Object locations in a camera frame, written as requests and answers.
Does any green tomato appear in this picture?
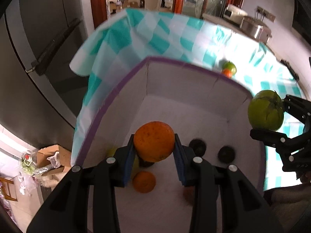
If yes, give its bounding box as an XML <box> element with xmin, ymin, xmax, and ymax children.
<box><xmin>248</xmin><ymin>90</ymin><xmax>285</xmax><ymax>131</ymax></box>

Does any dark red apple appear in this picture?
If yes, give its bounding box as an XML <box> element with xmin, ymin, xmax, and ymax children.
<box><xmin>183</xmin><ymin>187</ymin><xmax>195</xmax><ymax>206</ymax></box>

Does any small dark fruit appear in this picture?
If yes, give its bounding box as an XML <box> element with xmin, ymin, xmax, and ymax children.
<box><xmin>218</xmin><ymin>146</ymin><xmax>236</xmax><ymax>163</ymax></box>

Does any dark passion fruit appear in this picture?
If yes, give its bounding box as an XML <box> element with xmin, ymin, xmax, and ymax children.
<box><xmin>189</xmin><ymin>138</ymin><xmax>207</xmax><ymax>157</ymax></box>

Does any small mandarin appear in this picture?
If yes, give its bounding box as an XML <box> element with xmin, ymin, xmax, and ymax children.
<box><xmin>221</xmin><ymin>68</ymin><xmax>233</xmax><ymax>78</ymax></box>
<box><xmin>132</xmin><ymin>171</ymin><xmax>156</xmax><ymax>194</ymax></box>

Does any yellow orange citrus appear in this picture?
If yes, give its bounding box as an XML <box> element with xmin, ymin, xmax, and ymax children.
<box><xmin>105</xmin><ymin>147</ymin><xmax>140</xmax><ymax>178</ymax></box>

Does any green lime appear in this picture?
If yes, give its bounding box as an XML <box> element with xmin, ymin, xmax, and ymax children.
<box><xmin>222</xmin><ymin>61</ymin><xmax>237</xmax><ymax>75</ymax></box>

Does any large orange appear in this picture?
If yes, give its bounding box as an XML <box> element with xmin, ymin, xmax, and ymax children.
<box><xmin>133</xmin><ymin>121</ymin><xmax>175</xmax><ymax>163</ymax></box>

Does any cardboard box on floor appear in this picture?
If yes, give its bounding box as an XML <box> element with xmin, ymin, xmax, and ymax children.
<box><xmin>35</xmin><ymin>145</ymin><xmax>71</xmax><ymax>176</ymax></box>

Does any wooden stool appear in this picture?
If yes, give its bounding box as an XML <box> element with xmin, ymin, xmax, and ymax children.
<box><xmin>0</xmin><ymin>177</ymin><xmax>18</xmax><ymax>202</ymax></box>

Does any purple white storage box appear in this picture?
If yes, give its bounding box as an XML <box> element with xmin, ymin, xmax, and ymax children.
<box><xmin>75</xmin><ymin>57</ymin><xmax>266</xmax><ymax>232</ymax></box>

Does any grey refrigerator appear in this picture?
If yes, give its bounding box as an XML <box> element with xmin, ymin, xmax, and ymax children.
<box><xmin>1</xmin><ymin>0</ymin><xmax>90</xmax><ymax>149</ymax></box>

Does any silver cooking pot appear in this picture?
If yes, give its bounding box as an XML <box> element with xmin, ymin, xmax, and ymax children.
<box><xmin>240</xmin><ymin>16</ymin><xmax>272</xmax><ymax>44</ymax></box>

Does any white appliance on counter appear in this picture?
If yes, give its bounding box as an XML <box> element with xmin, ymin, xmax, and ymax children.
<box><xmin>223</xmin><ymin>4</ymin><xmax>248</xmax><ymax>24</ymax></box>

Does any teal white checkered tablecloth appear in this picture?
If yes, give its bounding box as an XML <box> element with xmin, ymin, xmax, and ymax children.
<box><xmin>69</xmin><ymin>7</ymin><xmax>306</xmax><ymax>191</ymax></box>

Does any wall power socket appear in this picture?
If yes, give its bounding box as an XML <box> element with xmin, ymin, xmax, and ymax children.
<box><xmin>256</xmin><ymin>6</ymin><xmax>276</xmax><ymax>22</ymax></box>

